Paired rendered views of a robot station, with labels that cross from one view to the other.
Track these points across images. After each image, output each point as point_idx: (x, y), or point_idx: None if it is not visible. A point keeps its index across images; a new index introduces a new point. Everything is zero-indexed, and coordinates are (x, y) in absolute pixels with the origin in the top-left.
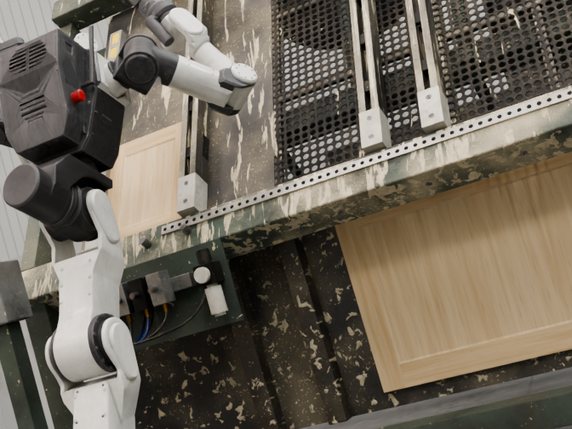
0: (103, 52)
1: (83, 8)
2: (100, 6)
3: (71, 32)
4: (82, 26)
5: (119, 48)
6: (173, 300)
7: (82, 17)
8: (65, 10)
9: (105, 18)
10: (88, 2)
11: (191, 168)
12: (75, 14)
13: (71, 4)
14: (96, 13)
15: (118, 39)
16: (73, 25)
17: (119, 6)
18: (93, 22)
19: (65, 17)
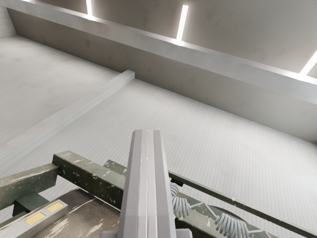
0: (44, 203)
1: (72, 167)
2: (81, 175)
3: (50, 171)
4: (61, 175)
5: (42, 221)
6: None
7: (66, 170)
8: (64, 157)
9: (75, 184)
10: (78, 167)
11: None
12: (65, 165)
13: (71, 158)
14: (75, 176)
15: (54, 211)
16: (58, 168)
17: (89, 187)
18: (68, 179)
19: (60, 160)
